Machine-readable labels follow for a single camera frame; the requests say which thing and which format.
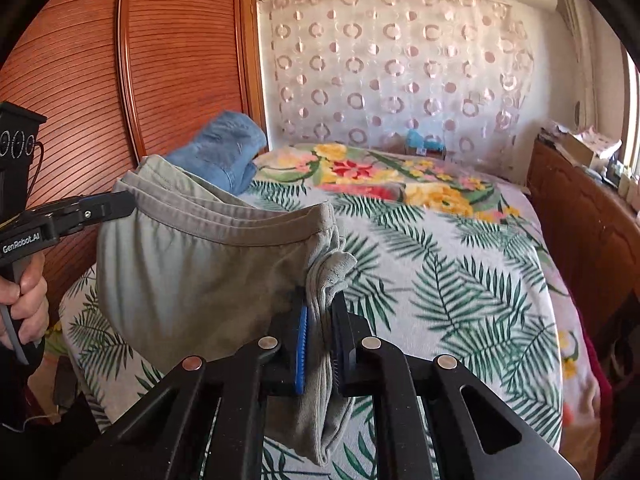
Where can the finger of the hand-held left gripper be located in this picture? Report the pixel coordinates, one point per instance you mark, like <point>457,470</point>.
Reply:
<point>100,210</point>

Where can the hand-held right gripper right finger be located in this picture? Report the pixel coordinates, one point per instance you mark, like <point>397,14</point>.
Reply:
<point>350,360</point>

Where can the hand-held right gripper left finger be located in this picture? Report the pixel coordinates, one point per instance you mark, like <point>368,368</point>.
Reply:
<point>301,350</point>

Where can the person's left hand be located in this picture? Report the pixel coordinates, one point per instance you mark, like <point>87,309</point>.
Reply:
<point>32,305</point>

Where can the leaf print bed sheet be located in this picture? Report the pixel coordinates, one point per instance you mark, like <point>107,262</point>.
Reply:
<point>450,300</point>

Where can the folded blue jeans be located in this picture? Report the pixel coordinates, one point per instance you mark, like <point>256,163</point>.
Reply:
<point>225,155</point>

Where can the brown wooden wardrobe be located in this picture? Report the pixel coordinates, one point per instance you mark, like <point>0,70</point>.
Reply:
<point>175,60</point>

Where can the floral print blanket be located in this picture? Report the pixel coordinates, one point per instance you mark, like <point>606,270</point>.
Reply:
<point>350,165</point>

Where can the person's dark clothing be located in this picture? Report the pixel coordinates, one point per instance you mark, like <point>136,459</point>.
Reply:
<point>30,450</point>

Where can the small blue toy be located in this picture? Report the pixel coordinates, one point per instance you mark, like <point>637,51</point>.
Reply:
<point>415,139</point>

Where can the dark red cloth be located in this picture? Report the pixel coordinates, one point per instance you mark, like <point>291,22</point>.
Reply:
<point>600,400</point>

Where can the brown wooden bed board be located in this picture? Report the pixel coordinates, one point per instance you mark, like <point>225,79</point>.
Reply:
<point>575,210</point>

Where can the sheer curtain with circles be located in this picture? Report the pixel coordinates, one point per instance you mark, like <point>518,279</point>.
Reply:
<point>390,60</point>

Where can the cardboard box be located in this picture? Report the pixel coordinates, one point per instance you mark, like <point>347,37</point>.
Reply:
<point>590,152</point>

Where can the window frame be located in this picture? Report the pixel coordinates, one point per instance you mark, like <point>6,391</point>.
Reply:
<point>632,125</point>

